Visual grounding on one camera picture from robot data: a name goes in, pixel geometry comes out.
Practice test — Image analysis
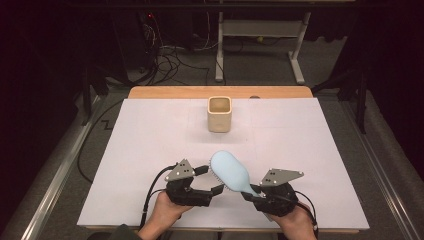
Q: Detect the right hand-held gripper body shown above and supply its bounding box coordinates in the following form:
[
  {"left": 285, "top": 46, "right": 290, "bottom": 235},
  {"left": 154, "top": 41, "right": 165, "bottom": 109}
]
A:
[{"left": 251, "top": 168, "right": 305, "bottom": 218}]

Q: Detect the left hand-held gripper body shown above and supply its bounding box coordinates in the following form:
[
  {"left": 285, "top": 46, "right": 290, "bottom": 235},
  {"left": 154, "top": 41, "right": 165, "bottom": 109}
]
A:
[{"left": 164, "top": 158, "right": 214, "bottom": 208}]

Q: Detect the light blue hairbrush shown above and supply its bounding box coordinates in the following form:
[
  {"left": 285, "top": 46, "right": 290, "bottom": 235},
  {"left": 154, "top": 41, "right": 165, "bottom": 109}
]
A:
[{"left": 209, "top": 149, "right": 262, "bottom": 198}]

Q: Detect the beige square cup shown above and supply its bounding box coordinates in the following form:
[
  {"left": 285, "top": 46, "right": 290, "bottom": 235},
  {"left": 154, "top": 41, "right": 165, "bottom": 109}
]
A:
[{"left": 206, "top": 95, "right": 233, "bottom": 134}]

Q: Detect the person's left hand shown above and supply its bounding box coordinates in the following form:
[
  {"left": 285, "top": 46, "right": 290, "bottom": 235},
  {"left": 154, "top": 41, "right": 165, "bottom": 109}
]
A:
[{"left": 146, "top": 192, "right": 195, "bottom": 234}]

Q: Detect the person's right hand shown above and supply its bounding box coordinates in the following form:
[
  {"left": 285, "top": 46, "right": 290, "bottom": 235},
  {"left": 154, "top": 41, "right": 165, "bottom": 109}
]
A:
[{"left": 268, "top": 201, "right": 318, "bottom": 240}]

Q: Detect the white table sheet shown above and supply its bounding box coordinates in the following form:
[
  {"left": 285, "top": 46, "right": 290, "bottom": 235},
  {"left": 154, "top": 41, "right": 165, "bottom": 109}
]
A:
[{"left": 77, "top": 97, "right": 370, "bottom": 231}]

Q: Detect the person's dark sleeve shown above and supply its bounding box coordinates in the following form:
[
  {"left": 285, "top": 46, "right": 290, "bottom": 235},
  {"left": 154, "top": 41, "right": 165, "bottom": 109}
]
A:
[{"left": 87, "top": 223, "right": 144, "bottom": 240}]

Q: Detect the black metal stand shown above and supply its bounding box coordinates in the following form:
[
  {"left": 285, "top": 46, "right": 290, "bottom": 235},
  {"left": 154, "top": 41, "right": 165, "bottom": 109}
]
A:
[
  {"left": 79, "top": 64, "right": 111, "bottom": 126},
  {"left": 311, "top": 63, "right": 371, "bottom": 135}
]

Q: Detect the right hand-held gripper cable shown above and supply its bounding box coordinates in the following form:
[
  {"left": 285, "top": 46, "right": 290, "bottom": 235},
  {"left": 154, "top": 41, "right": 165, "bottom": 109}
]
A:
[{"left": 293, "top": 190, "right": 320, "bottom": 240}]

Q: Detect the hand-held gripper cable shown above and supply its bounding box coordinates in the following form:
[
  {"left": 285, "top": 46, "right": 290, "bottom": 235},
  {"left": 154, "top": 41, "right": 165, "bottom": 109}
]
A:
[
  {"left": 139, "top": 164, "right": 178, "bottom": 231},
  {"left": 293, "top": 190, "right": 320, "bottom": 240}
]

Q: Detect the left hand-held gripper cable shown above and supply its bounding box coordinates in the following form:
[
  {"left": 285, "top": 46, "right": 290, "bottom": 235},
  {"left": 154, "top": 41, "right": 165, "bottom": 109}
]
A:
[{"left": 139, "top": 164, "right": 178, "bottom": 231}]

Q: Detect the aluminium floor rail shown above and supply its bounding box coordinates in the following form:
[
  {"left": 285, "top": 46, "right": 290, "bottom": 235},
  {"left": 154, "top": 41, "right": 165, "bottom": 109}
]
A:
[
  {"left": 19, "top": 94, "right": 104, "bottom": 240},
  {"left": 339, "top": 99, "right": 424, "bottom": 240}
]

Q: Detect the black floor cable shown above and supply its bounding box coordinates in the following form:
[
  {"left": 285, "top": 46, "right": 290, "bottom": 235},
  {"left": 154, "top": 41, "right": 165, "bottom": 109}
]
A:
[{"left": 77, "top": 99, "right": 125, "bottom": 184}]

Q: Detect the tangle of floor cables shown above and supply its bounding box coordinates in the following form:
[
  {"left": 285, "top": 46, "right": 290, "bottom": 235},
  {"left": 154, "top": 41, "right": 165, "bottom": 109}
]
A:
[{"left": 138, "top": 13, "right": 228, "bottom": 86}]

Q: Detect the white metal stand frame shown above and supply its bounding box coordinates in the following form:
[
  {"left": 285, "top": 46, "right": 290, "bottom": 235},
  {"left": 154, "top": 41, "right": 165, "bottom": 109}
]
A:
[{"left": 214, "top": 11, "right": 312, "bottom": 85}]

